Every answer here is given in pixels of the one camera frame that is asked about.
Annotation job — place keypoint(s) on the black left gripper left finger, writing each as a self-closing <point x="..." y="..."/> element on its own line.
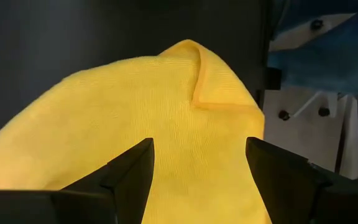
<point x="73" y="205"/>

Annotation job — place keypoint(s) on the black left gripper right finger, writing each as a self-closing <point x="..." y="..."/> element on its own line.
<point x="306" y="196"/>

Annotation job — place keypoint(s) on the black table frame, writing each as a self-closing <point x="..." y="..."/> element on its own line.
<point x="273" y="79"/>

